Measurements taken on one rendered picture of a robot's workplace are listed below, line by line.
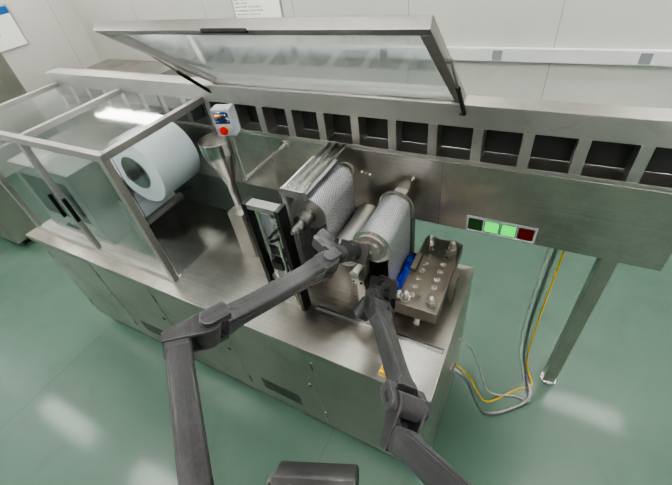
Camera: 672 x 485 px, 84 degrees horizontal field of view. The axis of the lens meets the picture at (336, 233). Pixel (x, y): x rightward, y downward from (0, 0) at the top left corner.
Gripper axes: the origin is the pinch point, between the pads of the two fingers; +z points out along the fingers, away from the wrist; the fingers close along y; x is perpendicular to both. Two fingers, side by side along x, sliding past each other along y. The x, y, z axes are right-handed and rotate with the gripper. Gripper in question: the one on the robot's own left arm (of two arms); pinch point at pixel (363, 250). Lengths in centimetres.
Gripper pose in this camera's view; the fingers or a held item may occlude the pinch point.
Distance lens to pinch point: 131.4
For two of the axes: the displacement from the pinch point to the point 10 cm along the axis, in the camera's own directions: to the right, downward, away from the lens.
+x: 2.0, -9.7, -1.1
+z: 4.5, -0.1, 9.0
